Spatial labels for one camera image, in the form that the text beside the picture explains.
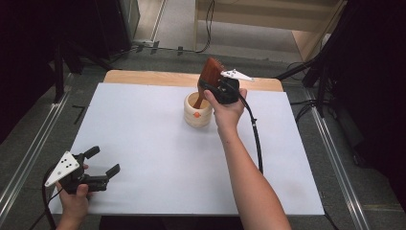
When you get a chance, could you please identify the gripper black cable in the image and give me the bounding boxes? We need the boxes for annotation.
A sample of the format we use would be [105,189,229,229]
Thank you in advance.
[237,92,264,175]
[41,164,65,230]

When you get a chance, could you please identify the person's left hand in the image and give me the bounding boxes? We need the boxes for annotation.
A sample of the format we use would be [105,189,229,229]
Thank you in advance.
[56,164,94,221]

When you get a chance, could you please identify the black tripod stand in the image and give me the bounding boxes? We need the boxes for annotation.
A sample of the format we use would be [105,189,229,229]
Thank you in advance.
[52,41,113,104]
[276,47,333,118]

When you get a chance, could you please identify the dark cabinet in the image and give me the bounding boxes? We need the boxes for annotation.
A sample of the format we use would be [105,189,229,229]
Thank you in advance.
[95,0,142,60]

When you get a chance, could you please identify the white table board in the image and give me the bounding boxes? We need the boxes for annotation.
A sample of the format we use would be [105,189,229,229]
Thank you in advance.
[47,82,325,216]

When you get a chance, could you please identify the beige wooden shelf unit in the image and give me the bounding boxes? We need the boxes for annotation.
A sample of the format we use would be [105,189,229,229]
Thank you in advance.
[194,0,348,61]

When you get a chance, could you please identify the person's right hand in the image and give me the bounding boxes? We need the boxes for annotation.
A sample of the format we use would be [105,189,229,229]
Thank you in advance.
[203,87,248,135]

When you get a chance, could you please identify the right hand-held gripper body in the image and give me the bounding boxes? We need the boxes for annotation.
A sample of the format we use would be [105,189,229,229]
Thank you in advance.
[210,68,256,105]

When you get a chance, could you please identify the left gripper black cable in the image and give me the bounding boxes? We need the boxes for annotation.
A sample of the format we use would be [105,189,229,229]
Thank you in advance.
[41,164,65,230]

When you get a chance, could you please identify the black hanging cable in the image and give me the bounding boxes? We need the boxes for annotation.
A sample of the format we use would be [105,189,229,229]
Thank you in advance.
[194,0,215,54]

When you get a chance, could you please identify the metal floor rail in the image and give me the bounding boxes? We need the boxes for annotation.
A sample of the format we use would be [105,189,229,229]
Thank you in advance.
[303,87,372,230]
[0,73,78,221]

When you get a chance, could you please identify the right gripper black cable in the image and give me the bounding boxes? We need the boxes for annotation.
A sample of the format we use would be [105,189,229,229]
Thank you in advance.
[237,92,264,175]

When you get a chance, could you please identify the black floor cables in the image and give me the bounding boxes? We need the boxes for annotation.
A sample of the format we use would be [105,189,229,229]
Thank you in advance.
[286,61,320,124]

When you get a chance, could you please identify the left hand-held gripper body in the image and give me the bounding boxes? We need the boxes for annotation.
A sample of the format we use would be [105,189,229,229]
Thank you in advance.
[44,150,109,195]

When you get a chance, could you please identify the cream ribbed cup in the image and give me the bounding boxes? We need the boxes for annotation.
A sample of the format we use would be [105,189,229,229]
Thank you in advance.
[183,91,214,128]

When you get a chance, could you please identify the brown wooden hairbrush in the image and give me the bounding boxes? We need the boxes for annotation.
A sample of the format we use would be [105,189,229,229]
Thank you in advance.
[192,57,226,109]

